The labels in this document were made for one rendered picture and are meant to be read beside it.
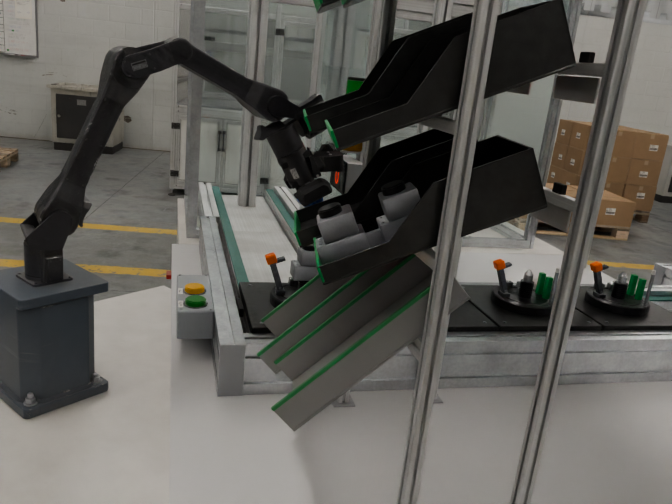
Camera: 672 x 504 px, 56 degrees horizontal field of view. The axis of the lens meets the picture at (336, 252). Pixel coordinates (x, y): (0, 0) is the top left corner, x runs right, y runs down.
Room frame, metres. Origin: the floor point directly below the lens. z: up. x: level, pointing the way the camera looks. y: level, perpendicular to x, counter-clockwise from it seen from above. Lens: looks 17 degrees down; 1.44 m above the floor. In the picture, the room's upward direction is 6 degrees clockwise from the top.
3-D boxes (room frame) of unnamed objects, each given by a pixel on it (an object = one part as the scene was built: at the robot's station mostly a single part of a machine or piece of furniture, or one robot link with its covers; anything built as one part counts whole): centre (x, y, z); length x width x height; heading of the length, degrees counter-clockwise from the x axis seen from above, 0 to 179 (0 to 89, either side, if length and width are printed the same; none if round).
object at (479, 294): (1.33, -0.43, 1.01); 0.24 x 0.24 x 0.13; 16
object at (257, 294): (1.19, 0.05, 0.96); 0.24 x 0.24 x 0.02; 16
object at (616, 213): (6.66, -2.35, 0.20); 1.20 x 0.80 x 0.41; 97
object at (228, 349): (1.41, 0.27, 0.91); 0.89 x 0.06 x 0.11; 16
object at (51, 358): (0.95, 0.47, 0.96); 0.15 x 0.15 x 0.20; 52
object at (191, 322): (1.21, 0.28, 0.93); 0.21 x 0.07 x 0.06; 16
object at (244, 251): (1.49, 0.11, 0.91); 0.84 x 0.28 x 0.10; 16
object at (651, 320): (1.39, -0.67, 1.01); 0.24 x 0.24 x 0.13; 16
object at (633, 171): (7.94, -3.20, 0.52); 1.20 x 0.81 x 1.05; 7
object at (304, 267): (1.19, 0.04, 1.06); 0.08 x 0.04 x 0.07; 106
